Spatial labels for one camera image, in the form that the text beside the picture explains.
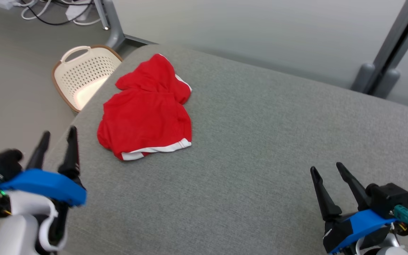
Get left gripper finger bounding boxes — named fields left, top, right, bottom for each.
left=27, top=131, right=51, bottom=170
left=58, top=126, right=81, bottom=178

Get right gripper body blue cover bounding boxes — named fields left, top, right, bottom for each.
left=322, top=209, right=398, bottom=254

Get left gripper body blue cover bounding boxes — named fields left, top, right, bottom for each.
left=0, top=169, right=87, bottom=238

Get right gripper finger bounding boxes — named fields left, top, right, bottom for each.
left=310, top=166, right=343, bottom=222
left=336, top=162, right=371, bottom=211

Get red and white sports shorts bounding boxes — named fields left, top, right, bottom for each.
left=97, top=53, right=193, bottom=162

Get cream perforated laundry basket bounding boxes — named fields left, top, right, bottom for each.
left=51, top=45, right=123, bottom=113

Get grey metal partition leg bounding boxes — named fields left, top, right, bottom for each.
left=93, top=0, right=157, bottom=51

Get white power adapter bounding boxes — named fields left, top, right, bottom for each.
left=65, top=3, right=92, bottom=21

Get white power strip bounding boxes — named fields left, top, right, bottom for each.
left=0, top=0, right=21, bottom=10

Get black floor cable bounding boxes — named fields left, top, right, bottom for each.
left=23, top=0, right=96, bottom=26

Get white floor cable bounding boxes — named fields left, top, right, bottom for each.
left=20, top=0, right=102, bottom=26

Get grey metal partition post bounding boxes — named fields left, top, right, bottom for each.
left=367, top=0, right=408, bottom=95

